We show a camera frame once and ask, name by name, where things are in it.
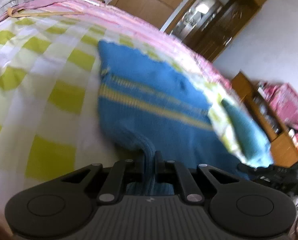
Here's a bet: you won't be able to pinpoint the dark brown door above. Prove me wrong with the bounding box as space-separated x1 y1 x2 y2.
185 0 243 62

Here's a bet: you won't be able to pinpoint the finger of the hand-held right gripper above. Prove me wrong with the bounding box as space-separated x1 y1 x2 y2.
236 163 259 175

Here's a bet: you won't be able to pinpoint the light blue fuzzy garment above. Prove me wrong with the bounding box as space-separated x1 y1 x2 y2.
220 97 275 168

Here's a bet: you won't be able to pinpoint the pink items on cabinet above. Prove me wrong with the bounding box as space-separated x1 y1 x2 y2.
257 81 298 137

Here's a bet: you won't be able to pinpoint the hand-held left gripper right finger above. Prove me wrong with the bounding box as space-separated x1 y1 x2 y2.
155 151 240 204

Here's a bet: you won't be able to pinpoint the blue striped knit sweater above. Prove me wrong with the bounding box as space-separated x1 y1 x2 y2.
97 40 252 197

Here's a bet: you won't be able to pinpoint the wooden side cabinet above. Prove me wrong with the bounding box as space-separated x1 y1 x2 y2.
231 71 298 167

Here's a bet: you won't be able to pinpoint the pink striped quilt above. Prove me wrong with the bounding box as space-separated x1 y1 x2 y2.
0 0 241 92

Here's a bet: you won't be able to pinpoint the yellow white checkered bedsheet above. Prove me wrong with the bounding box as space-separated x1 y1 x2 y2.
0 12 273 197

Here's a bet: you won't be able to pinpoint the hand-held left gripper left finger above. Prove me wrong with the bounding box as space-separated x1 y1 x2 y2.
59 158 143 204

